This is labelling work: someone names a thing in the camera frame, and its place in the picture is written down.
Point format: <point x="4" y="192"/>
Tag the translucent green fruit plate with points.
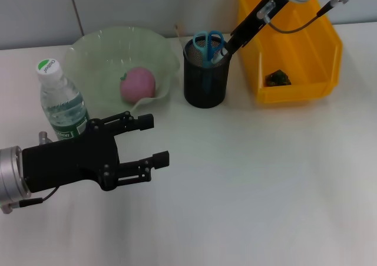
<point x="97" y="59"/>

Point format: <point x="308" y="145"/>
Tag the green plastic wrapper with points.
<point x="277" y="78"/>

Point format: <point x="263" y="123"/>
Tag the grey white ballpoint pen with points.
<point x="218" y="56"/>

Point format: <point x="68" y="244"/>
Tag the clear green-label water bottle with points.
<point x="62" y="101"/>

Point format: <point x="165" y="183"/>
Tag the transparent plastic ruler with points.
<point x="185" y="50"/>

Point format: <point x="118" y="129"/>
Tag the blue teal scissors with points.
<point x="209" y="47"/>

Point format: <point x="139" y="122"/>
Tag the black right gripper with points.
<point x="265" y="12"/>

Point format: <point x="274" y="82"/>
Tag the yellow plastic bin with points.
<point x="309" y="56"/>

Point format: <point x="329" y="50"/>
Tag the black mesh pen holder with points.
<point x="203" y="86"/>

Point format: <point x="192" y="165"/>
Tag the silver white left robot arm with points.
<point x="11" y="171"/>

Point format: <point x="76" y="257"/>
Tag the pink toy peach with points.
<point x="138" y="84"/>

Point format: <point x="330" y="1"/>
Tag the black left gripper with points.
<point x="73" y="162"/>

